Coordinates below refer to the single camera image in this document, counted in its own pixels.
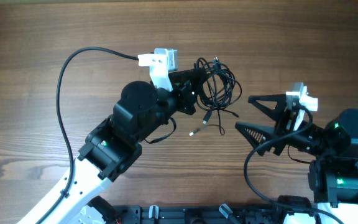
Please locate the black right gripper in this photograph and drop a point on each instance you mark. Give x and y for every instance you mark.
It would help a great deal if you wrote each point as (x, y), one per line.
(285, 122)

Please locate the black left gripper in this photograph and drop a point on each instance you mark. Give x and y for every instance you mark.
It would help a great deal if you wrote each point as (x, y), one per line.
(188, 89)

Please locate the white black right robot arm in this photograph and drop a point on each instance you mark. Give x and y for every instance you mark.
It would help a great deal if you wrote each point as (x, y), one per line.
(333, 173)

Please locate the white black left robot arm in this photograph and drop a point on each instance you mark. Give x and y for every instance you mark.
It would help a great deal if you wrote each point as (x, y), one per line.
(114, 145)

